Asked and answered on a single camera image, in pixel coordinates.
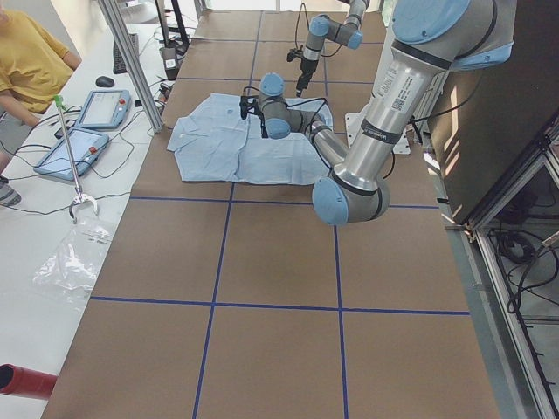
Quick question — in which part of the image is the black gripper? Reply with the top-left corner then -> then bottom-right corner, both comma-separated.
296,58 -> 317,97

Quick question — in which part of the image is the light blue button-up shirt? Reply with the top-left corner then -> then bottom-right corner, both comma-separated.
167,93 -> 328,185

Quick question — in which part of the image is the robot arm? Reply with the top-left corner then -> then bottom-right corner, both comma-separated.
286,0 -> 369,97
240,0 -> 517,225

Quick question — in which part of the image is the dark equipment cabinet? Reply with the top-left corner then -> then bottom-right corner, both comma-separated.
428,1 -> 558,225

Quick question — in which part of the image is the black keyboard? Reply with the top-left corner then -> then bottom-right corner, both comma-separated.
111,31 -> 140,75

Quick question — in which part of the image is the black computer mouse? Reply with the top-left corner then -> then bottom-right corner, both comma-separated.
95,76 -> 115,87

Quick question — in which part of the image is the upper blue teach pendant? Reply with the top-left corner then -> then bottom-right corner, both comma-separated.
75,89 -> 131,130

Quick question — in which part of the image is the blue teach pendant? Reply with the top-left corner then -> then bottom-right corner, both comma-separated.
75,89 -> 131,130
32,127 -> 110,182

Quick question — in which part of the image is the lower blue teach pendant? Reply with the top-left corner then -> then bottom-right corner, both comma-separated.
32,127 -> 110,182

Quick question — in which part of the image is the long reach grabber tool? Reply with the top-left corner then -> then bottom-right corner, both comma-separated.
53,94 -> 99,225

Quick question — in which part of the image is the person in yellow shirt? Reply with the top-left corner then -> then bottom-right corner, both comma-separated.
0,8 -> 83,207

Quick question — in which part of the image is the clear plastic bag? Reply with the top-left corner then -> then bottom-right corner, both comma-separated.
31,217 -> 116,310

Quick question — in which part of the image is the red cylinder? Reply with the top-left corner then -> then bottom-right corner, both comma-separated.
1,364 -> 58,400

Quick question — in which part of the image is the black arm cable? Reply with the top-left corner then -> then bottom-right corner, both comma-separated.
242,85 -> 333,171
294,1 -> 350,58

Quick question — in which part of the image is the grey aluminium frame post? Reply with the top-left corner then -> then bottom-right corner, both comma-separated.
98,0 -> 162,134

